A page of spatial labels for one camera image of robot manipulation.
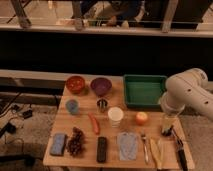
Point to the red-orange bowl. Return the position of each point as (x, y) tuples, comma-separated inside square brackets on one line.
[(75, 84)]

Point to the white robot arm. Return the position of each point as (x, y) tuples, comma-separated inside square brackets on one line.
[(185, 89)]

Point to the dark grape bunch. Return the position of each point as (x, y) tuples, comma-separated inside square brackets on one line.
[(75, 143)]

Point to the purple bowl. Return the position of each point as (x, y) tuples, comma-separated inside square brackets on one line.
[(101, 86)]

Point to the white paper cup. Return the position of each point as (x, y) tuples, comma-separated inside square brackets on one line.
[(115, 115)]

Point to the blue cup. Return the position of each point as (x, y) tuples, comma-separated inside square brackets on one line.
[(72, 106)]

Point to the light blue towel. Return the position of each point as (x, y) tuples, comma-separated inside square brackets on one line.
[(127, 146)]

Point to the silver fork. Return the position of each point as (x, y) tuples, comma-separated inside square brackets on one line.
[(143, 138)]

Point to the blue sponge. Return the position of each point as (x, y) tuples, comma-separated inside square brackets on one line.
[(58, 144)]

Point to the yellow banana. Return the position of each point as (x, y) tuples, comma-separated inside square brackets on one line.
[(157, 151)]

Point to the small metal cup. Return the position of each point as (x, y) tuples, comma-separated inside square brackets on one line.
[(102, 104)]

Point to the red apple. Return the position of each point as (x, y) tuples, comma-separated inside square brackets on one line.
[(141, 118)]

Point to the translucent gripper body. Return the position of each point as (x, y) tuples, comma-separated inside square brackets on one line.
[(168, 121)]

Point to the black remote control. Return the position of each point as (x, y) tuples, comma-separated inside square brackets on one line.
[(101, 149)]

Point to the person in background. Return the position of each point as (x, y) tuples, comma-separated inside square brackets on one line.
[(123, 10)]

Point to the green plastic tray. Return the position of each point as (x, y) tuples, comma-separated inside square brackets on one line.
[(143, 91)]

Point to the small black clip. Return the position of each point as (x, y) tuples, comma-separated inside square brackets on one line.
[(168, 131)]

